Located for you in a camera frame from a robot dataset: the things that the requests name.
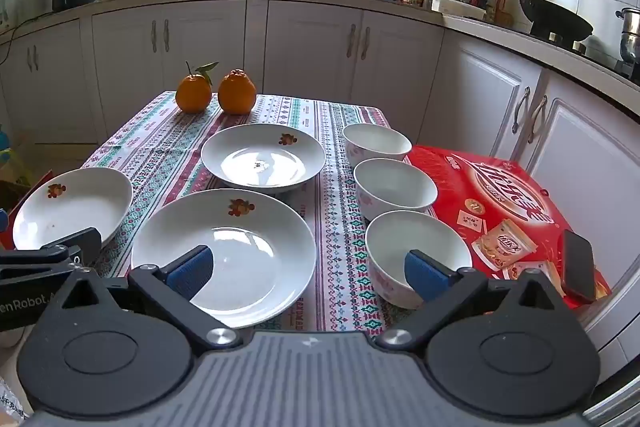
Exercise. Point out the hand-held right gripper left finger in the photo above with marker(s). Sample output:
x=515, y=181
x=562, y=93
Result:
x=192, y=274

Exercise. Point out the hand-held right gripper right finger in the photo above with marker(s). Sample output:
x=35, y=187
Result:
x=425, y=277

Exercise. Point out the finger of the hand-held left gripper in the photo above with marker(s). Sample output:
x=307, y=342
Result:
x=80, y=244

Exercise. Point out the white flower-print plate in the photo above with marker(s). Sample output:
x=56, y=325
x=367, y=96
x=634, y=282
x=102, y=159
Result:
x=260, y=267
x=75, y=217

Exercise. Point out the white pink-flower bowl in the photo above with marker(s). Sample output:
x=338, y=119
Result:
x=375, y=142
x=395, y=247
x=395, y=187

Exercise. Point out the white plate with dirt spot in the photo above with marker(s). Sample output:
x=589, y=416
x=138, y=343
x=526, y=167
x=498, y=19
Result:
x=240, y=152

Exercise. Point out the white plastic bag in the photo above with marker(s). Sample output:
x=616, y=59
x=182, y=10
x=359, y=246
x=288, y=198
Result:
x=10, y=399

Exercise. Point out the red printed gift box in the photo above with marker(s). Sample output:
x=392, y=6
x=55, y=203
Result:
x=500, y=207

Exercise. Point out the patterned tablecloth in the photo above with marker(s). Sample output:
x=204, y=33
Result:
x=330, y=232

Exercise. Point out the black smartphone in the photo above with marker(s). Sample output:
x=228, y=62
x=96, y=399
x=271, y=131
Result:
x=577, y=267

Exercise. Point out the orange with green leaf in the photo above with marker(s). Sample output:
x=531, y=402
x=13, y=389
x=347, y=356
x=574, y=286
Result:
x=192, y=94

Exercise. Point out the bumpy orange without leaf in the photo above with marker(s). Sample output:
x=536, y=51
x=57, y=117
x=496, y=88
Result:
x=236, y=94

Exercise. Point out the white kitchen cabinets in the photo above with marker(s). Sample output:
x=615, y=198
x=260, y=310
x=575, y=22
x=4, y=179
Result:
x=310, y=52

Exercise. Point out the white plastic tray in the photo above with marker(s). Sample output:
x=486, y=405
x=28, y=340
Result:
x=457, y=8

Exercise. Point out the gas stove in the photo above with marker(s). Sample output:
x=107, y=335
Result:
x=607, y=59

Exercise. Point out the black wok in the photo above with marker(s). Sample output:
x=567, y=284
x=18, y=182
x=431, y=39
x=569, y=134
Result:
x=555, y=22

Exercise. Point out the steel pot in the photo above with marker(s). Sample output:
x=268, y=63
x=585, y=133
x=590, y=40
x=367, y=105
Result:
x=631, y=37

